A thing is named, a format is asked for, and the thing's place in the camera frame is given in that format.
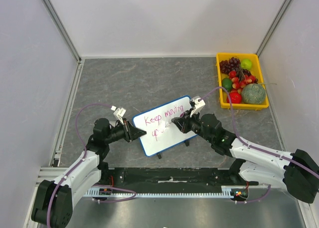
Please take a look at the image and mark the dark green lime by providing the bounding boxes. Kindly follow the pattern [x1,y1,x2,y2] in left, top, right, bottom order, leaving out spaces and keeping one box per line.
[221,78,233,92]

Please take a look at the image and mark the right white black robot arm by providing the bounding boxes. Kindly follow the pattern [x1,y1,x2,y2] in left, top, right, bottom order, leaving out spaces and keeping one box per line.
[171,113,319,204]

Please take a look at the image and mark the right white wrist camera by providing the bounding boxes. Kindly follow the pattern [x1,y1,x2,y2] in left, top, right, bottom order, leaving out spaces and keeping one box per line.
[189,96,205,117]

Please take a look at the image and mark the right aluminium frame post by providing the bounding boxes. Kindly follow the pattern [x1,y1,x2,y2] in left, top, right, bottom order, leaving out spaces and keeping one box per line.
[256,0,293,57]

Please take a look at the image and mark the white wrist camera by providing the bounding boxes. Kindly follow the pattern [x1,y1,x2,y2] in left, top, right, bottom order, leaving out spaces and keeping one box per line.
[111,105,126,124]
[189,96,205,117]

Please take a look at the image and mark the netted green melon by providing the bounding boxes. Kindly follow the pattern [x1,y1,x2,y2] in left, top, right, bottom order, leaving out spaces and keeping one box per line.
[241,83,266,105]

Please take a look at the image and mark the blue framed whiteboard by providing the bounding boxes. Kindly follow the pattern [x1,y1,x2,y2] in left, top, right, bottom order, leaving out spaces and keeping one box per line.
[133,96,196,157]

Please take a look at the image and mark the slotted cable duct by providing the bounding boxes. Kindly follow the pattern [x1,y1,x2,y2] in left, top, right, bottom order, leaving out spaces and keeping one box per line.
[83,187,234,199]

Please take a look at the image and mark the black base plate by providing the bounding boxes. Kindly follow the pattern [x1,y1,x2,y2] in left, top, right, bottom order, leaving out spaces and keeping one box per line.
[94,168,247,194]

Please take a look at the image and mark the red cherry cluster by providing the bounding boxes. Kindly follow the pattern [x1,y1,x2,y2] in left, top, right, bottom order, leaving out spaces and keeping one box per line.
[228,70,258,94]

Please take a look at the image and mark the light green apple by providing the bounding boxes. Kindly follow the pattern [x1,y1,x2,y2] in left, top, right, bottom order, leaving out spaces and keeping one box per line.
[240,58,253,70]

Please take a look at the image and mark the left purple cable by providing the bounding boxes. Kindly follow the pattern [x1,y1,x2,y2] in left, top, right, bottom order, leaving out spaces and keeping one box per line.
[46,102,137,226]

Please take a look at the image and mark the purple cable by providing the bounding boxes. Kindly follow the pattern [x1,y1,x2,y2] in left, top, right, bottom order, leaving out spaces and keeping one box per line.
[46,102,137,226]
[200,87,319,204]

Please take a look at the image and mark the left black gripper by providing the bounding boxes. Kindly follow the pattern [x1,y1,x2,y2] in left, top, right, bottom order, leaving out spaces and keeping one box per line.
[105,118,146,144]

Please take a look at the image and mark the dark red grape bunch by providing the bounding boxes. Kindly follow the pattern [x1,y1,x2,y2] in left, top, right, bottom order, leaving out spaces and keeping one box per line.
[219,57,241,74]

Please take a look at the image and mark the red apple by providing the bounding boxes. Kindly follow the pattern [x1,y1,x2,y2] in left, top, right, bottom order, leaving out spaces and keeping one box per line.
[226,92,242,104]

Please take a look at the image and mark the yellow plastic bin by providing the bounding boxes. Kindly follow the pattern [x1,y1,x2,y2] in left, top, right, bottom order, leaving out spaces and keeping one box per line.
[216,52,269,110]

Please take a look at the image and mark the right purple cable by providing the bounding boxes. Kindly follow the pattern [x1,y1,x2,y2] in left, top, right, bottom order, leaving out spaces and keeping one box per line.
[200,87,319,204]

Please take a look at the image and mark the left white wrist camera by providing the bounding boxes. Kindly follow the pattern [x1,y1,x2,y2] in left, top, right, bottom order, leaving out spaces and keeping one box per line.
[111,105,126,124]

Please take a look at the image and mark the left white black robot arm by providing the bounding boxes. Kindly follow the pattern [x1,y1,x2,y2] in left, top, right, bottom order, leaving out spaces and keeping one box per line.
[31,118,146,228]

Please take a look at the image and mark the left aluminium frame post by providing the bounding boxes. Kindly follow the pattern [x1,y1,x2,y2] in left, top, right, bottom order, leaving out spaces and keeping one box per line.
[41,0,82,63]

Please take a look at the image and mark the aluminium frame post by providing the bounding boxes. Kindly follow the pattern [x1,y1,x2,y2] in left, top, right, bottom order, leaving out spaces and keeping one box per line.
[256,0,293,57]
[41,0,82,63]

